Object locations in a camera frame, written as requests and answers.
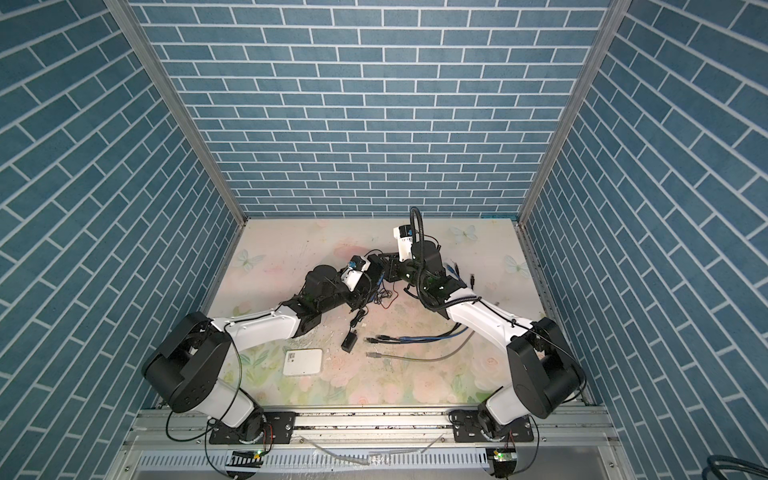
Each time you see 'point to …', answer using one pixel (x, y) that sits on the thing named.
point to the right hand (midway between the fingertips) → (376, 257)
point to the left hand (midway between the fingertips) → (370, 277)
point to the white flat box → (303, 361)
